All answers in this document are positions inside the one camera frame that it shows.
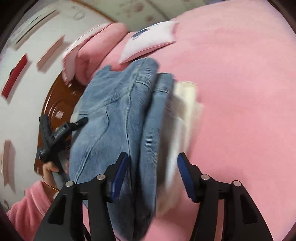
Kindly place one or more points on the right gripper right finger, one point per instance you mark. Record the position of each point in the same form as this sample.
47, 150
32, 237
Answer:
225, 205

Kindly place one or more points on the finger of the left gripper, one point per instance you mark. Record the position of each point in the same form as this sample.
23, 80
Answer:
80, 123

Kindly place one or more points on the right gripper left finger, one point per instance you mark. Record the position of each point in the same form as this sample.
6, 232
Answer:
79, 211

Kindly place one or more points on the blue denim jacket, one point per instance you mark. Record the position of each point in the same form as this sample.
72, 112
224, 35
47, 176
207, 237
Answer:
125, 111

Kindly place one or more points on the pink sleeve forearm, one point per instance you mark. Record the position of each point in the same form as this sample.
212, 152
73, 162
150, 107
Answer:
27, 214

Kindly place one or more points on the folded white clothes stack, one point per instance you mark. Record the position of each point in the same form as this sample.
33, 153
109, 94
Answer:
182, 110

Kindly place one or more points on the person left hand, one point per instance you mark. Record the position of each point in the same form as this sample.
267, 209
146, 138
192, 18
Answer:
53, 178

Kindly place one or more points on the wooden headboard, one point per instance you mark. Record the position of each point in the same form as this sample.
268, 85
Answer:
61, 100

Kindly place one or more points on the folded pink quilt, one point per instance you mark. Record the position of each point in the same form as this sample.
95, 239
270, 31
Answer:
84, 56

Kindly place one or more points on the white printed pillow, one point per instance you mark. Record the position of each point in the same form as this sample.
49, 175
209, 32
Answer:
149, 39

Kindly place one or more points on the floral sliding wardrobe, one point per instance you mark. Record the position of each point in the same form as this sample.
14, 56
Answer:
138, 14

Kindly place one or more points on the pink bed blanket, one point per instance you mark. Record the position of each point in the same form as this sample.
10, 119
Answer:
241, 56

